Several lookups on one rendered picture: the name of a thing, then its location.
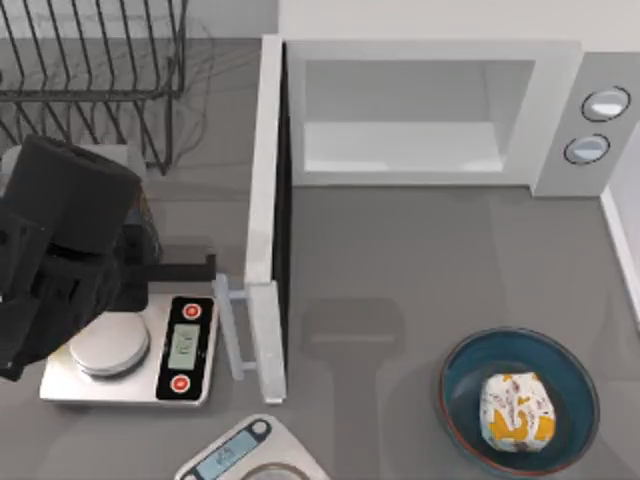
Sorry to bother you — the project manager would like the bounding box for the pale microwave door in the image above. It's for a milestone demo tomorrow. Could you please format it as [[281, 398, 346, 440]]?
[[243, 34, 292, 406]]

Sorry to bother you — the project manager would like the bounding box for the silver scale with black panel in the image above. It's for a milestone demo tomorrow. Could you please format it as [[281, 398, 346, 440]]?
[[39, 293, 220, 408]]

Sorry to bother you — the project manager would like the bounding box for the silver scale with blue display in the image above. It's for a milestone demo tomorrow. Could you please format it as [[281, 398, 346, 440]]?
[[173, 413, 332, 480]]

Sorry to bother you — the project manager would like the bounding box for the blue bowl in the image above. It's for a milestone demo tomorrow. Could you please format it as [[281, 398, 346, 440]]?
[[438, 327, 602, 476]]

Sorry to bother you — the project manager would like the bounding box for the white and yellow wrapped burger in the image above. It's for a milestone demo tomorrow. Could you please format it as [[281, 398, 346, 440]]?
[[479, 371, 558, 454]]

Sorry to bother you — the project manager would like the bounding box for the pale microwave oven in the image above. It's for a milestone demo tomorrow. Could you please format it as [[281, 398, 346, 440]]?
[[280, 38, 633, 199]]

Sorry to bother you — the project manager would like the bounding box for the round grey microwave knob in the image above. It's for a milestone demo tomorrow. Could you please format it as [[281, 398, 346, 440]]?
[[580, 85, 632, 122], [563, 133, 612, 166]]

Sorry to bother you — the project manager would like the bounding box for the pale microwave door handle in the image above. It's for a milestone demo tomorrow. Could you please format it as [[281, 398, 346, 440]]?
[[211, 273, 259, 382]]

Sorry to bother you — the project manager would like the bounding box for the black wire dish rack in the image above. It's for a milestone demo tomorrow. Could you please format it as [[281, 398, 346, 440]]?
[[0, 0, 190, 176]]

